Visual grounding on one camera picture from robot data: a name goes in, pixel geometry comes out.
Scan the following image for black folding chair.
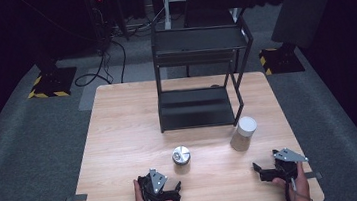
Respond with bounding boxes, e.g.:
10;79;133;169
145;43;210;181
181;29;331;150
179;0;251;32

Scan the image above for grey upright panel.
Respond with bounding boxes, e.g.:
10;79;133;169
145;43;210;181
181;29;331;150
267;0;352;53

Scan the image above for black cables on floor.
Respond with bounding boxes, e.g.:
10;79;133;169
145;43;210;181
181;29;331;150
70;35;130;89

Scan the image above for equipment rack with red light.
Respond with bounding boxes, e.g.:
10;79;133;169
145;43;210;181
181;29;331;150
81;0;120;56

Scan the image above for silver lid glass jar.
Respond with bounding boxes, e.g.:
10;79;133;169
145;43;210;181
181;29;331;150
170;144;194;175

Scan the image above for black metal shelf rack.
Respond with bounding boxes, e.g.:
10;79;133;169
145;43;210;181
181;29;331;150
149;14;263;136

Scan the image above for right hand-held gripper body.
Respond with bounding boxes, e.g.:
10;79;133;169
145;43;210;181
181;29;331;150
271;145;311;182

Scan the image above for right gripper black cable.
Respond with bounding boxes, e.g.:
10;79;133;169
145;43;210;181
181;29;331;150
282;176;313;201

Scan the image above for white lid glass jar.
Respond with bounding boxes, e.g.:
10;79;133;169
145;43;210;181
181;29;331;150
228;115;260;153

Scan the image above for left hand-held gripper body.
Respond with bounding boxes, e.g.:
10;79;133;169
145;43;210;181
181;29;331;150
136;165;178;201

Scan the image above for yellow striped black stand base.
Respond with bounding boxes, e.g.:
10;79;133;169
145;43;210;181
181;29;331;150
25;65;80;101
258;44;306;77

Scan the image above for dark tape strip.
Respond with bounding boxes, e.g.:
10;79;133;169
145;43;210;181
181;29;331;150
305;170;323;182
64;193;89;201

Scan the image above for person's right hand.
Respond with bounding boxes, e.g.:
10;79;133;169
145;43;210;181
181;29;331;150
270;161;313;201

